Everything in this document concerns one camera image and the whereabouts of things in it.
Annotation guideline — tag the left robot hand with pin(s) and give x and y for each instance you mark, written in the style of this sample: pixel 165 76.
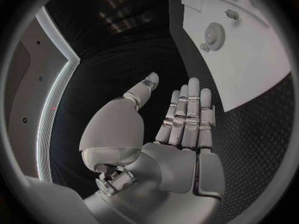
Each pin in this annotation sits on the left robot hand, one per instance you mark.
pixel 172 164

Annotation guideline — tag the white task board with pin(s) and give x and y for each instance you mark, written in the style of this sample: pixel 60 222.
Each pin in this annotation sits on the white task board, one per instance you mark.
pixel 252 59

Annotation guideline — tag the grey gear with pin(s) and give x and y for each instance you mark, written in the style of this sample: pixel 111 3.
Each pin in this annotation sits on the grey gear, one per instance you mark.
pixel 215 35

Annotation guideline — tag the small grey peg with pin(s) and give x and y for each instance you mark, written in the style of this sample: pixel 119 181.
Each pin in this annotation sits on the small grey peg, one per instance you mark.
pixel 232 14

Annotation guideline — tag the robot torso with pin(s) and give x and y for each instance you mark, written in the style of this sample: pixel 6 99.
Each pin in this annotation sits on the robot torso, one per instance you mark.
pixel 46 63

